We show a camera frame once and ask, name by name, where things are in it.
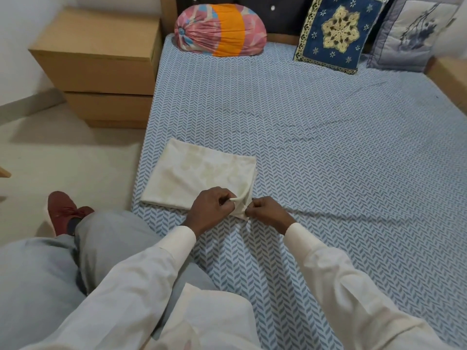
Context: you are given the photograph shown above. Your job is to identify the blue embroidered cushion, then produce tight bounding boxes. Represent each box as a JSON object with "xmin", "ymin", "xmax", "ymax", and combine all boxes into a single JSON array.
[{"xmin": 293, "ymin": 0, "xmax": 390, "ymax": 75}]

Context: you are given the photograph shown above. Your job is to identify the wooden bedside table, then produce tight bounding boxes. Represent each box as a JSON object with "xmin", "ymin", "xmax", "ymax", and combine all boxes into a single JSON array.
[{"xmin": 425, "ymin": 56, "xmax": 467, "ymax": 115}]

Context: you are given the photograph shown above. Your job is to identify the person's left hand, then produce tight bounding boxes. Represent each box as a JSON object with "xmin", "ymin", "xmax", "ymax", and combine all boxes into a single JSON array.
[{"xmin": 181, "ymin": 187, "xmax": 238, "ymax": 242}]

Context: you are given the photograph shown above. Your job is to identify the dark tufted headboard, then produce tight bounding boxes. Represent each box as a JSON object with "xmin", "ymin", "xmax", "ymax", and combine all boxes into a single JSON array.
[{"xmin": 161, "ymin": 0, "xmax": 398, "ymax": 46}]

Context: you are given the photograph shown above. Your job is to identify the person's left forearm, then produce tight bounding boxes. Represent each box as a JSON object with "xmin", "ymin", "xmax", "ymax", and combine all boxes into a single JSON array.
[{"xmin": 22, "ymin": 226, "xmax": 198, "ymax": 350}]

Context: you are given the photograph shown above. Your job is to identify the grey floral cushion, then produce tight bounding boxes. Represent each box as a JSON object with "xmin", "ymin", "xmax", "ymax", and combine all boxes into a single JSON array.
[{"xmin": 366, "ymin": 0, "xmax": 465, "ymax": 73}]

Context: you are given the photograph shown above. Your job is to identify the pink orange bolster pillow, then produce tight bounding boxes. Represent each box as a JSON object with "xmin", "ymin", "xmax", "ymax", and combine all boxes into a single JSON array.
[{"xmin": 174, "ymin": 3, "xmax": 268, "ymax": 57}]

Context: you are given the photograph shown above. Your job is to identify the red shoe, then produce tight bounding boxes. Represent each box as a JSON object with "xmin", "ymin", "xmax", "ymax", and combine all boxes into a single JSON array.
[{"xmin": 47, "ymin": 191, "xmax": 95, "ymax": 236}]

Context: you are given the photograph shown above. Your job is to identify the person's right forearm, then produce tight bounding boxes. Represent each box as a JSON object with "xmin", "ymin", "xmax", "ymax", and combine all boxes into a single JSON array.
[{"xmin": 284, "ymin": 222, "xmax": 457, "ymax": 350}]

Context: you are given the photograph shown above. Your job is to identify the person's right hand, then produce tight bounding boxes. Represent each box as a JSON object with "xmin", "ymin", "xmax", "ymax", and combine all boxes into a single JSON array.
[{"xmin": 245, "ymin": 196, "xmax": 297, "ymax": 236}]

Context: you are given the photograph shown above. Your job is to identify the cream pillowcase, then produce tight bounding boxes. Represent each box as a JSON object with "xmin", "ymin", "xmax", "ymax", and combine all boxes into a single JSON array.
[{"xmin": 140, "ymin": 138, "xmax": 258, "ymax": 220}]

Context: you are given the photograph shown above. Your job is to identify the blue herringbone bed sheet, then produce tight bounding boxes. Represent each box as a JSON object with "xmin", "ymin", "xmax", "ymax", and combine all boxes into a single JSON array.
[{"xmin": 131, "ymin": 34, "xmax": 467, "ymax": 350}]

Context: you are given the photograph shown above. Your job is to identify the wooden bedside drawer cabinet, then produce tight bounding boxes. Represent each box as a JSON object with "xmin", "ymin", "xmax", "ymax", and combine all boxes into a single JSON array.
[{"xmin": 28, "ymin": 6, "xmax": 163, "ymax": 129}]

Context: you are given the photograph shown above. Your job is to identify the person's grey trousers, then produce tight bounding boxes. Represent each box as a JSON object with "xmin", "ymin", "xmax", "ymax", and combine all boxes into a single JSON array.
[{"xmin": 0, "ymin": 209, "xmax": 219, "ymax": 350}]

